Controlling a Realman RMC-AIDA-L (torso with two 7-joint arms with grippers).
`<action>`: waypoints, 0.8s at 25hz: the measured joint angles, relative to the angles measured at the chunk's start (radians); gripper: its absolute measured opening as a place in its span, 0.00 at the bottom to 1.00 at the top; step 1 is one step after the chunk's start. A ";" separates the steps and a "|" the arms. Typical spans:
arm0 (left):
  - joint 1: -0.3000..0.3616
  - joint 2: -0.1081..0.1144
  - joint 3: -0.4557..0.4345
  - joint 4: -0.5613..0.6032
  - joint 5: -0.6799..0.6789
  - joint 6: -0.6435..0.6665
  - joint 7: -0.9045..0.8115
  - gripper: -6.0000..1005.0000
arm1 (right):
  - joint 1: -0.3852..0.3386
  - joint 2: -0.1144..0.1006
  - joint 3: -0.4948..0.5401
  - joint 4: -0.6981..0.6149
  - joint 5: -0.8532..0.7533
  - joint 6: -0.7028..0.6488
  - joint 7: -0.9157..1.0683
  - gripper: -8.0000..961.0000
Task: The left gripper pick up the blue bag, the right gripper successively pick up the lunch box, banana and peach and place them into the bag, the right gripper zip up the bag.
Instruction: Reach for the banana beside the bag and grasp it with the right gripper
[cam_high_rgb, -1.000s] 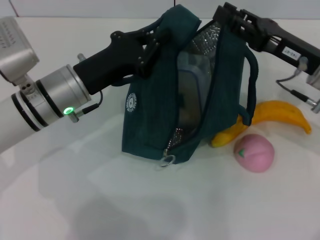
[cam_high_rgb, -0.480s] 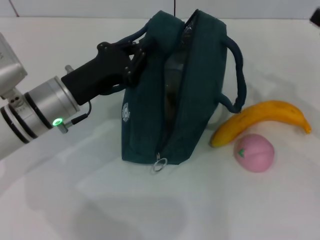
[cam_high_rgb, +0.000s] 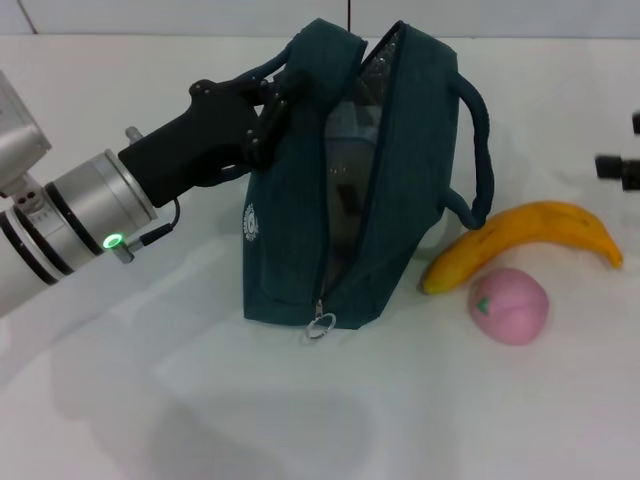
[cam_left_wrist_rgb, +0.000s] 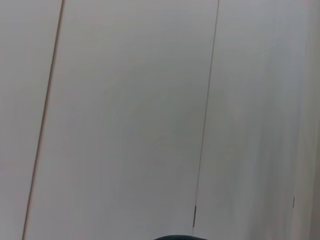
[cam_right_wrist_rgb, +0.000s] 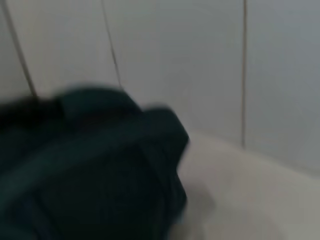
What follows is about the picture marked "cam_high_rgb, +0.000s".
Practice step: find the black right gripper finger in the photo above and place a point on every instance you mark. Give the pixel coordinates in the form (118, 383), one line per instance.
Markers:
(636, 122)
(612, 167)

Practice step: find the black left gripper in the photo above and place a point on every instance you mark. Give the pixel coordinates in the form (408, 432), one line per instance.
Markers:
(190, 145)

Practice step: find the clear blue-rimmed food container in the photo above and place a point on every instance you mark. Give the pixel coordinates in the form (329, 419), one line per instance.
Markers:
(350, 150)

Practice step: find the yellow banana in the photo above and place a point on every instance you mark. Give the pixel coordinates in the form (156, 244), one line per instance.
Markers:
(530, 225)

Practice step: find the teal blue lunch bag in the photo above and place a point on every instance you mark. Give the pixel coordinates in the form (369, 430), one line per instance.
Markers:
(420, 165)

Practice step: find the pink peach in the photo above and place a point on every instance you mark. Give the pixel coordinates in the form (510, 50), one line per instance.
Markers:
(510, 310)

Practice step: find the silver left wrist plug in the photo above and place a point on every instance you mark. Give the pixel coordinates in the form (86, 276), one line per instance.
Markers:
(134, 134)

